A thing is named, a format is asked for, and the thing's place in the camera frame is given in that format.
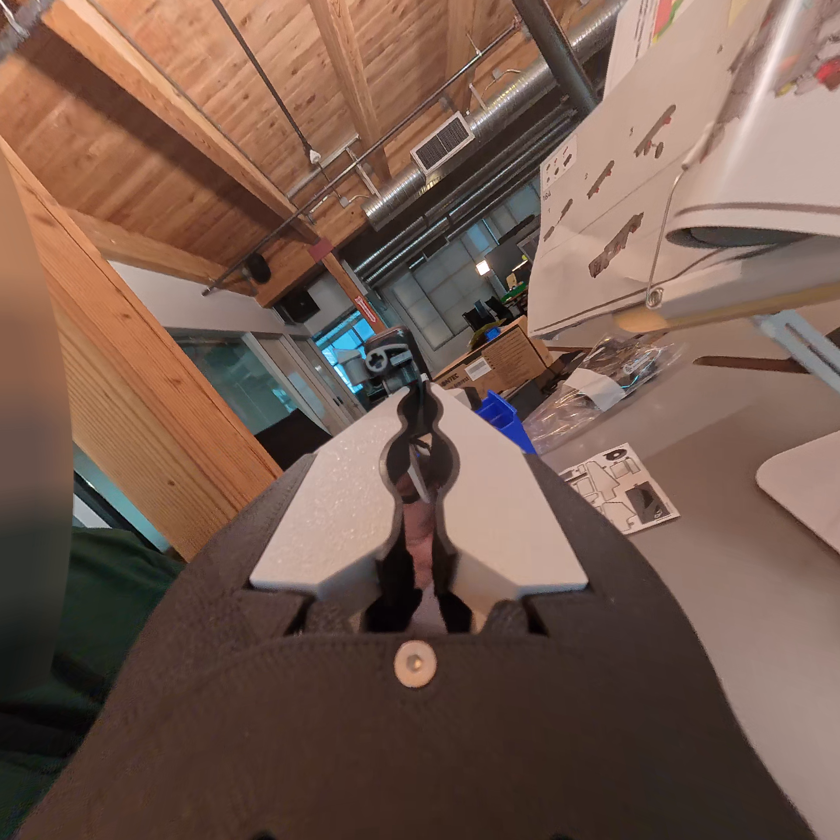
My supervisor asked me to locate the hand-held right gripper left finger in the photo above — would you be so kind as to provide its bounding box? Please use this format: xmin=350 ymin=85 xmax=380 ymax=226
xmin=249 ymin=386 xmax=422 ymax=618

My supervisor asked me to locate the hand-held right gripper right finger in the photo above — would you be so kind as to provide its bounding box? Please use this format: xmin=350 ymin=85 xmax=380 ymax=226
xmin=428 ymin=382 xmax=589 ymax=622

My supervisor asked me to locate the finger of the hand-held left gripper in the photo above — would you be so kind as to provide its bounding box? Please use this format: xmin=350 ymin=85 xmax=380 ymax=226
xmin=407 ymin=453 xmax=437 ymax=505

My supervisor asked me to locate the small grey lego subassembly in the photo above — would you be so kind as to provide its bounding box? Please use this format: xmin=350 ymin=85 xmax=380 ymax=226
xmin=363 ymin=330 xmax=424 ymax=398

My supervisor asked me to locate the lego sticker sheet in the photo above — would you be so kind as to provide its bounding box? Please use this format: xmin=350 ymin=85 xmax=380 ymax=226
xmin=561 ymin=443 xmax=681 ymax=536

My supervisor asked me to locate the lego instruction booklet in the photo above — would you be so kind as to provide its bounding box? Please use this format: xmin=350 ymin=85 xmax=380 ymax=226
xmin=528 ymin=0 xmax=840 ymax=342

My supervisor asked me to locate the person's left hand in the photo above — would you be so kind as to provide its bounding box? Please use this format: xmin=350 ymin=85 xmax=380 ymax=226
xmin=402 ymin=502 xmax=439 ymax=592

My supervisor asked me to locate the blue tagged plastic bin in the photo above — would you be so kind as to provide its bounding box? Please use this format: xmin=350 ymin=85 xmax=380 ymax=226
xmin=476 ymin=390 xmax=539 ymax=457

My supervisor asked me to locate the brown cardboard box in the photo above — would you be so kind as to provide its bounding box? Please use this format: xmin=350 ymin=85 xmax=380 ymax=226
xmin=433 ymin=318 xmax=553 ymax=400

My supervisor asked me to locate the large clear plastic bag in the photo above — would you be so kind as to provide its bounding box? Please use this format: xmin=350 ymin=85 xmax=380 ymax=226
xmin=525 ymin=341 xmax=686 ymax=454

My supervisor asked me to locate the wooden pillar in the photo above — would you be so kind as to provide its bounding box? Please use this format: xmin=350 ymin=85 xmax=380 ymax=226
xmin=0 ymin=134 xmax=284 ymax=562

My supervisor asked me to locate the person's green shirt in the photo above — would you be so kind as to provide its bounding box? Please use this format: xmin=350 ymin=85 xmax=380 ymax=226
xmin=0 ymin=528 xmax=186 ymax=840

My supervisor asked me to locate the white book stand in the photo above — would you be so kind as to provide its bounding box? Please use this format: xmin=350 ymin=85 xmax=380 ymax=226
xmin=613 ymin=262 xmax=840 ymax=555

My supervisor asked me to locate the white vent grille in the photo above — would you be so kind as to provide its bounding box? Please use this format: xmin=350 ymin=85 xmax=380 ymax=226
xmin=410 ymin=112 xmax=476 ymax=175

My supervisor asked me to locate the dark steel column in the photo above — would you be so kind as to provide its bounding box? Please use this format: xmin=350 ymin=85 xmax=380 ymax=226
xmin=512 ymin=0 xmax=599 ymax=112

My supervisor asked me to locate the black wall speaker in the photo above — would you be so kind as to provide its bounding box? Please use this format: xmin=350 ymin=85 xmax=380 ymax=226
xmin=272 ymin=292 xmax=322 ymax=324

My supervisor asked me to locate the silver ventilation duct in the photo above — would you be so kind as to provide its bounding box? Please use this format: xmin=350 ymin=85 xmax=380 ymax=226
xmin=361 ymin=0 xmax=627 ymax=232

